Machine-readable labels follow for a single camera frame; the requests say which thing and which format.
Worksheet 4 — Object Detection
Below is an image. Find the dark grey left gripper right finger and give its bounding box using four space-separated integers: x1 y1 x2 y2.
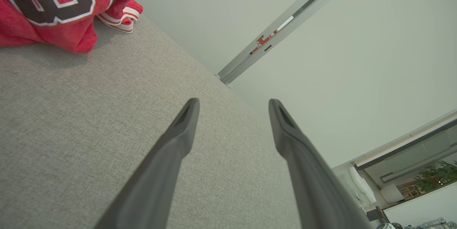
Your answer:
268 99 373 229

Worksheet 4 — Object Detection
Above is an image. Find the green potted plant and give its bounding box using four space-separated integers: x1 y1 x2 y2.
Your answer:
415 160 457 192

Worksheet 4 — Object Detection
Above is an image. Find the dark framed glass window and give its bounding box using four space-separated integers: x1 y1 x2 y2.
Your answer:
355 118 457 201

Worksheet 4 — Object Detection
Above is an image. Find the grey fabric sofa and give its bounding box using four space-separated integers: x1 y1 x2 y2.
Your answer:
0 15 304 229

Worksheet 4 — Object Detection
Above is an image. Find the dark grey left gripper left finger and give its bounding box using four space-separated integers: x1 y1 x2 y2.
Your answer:
94 98 200 229

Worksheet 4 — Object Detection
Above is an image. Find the red jersey with black number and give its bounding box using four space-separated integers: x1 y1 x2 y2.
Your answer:
0 0 144 54

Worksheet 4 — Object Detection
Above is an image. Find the white curved plastic object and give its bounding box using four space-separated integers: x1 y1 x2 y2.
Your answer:
349 166 377 204

